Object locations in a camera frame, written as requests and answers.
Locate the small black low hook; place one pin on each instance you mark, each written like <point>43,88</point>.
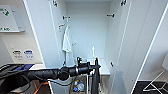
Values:
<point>112,64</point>

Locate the orange white warning label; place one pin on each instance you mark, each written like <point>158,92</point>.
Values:
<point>61,25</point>

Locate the basket with toys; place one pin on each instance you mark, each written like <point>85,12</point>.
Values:
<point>80,87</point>

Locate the white wardrobe door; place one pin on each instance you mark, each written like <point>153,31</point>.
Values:
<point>140,40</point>
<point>40,33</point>

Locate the white flat board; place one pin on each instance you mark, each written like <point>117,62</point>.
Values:
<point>37,65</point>

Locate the white wardrobe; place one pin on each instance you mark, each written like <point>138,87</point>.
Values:
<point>86,30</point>

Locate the small white wall switch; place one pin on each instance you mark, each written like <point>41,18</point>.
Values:
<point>11,47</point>

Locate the orange object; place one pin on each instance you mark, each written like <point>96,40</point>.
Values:
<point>37,88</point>

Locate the white metal frame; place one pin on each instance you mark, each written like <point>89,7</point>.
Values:
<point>165,63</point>

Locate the white wall box green sign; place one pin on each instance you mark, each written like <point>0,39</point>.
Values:
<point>10,20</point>

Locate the white t-shirt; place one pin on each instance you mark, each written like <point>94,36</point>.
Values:
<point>68,41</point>

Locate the blue bag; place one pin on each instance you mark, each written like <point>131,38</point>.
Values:
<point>23,67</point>

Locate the white hanger with black shirt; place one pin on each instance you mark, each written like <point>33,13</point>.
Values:
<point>93,53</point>

